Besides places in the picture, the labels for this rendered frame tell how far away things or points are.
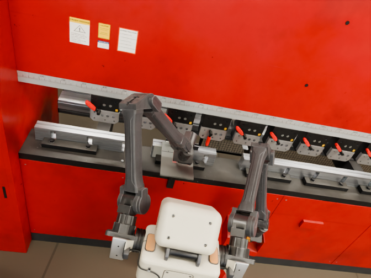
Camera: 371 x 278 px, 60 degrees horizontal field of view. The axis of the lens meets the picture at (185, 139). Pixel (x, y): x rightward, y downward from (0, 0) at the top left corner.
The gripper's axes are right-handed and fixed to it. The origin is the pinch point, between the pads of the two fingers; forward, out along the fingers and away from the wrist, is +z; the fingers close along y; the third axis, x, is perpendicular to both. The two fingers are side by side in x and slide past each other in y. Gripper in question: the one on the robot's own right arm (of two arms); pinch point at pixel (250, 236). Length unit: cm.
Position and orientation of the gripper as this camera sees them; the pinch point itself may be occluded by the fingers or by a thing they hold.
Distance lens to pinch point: 195.2
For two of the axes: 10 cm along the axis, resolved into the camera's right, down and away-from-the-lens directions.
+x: -9.7, -2.2, -0.5
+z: -1.6, 5.4, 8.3
